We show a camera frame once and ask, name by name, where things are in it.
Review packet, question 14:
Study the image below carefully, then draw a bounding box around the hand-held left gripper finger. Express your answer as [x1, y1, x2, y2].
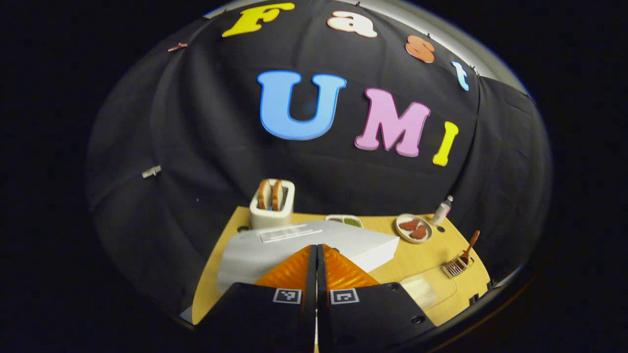
[196, 244, 318, 353]
[316, 244, 436, 353]

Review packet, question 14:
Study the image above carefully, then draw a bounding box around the white rice cooker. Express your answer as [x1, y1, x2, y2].
[216, 220, 400, 295]

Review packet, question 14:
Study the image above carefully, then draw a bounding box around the clear box of rice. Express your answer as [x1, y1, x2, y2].
[400, 267, 458, 310]

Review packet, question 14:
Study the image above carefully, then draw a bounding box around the metal wire chopstick holder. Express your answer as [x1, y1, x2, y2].
[443, 252, 475, 278]

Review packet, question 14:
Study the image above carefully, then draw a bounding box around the white divided condiment dish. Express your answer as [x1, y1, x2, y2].
[325, 214, 364, 229]

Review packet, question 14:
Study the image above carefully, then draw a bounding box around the white toaster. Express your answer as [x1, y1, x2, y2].
[249, 178, 296, 229]

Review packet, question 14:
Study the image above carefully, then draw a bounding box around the white round plate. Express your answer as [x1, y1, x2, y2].
[395, 213, 433, 244]

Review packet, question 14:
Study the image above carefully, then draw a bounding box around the small bottle with pink label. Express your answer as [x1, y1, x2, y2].
[432, 195, 454, 227]

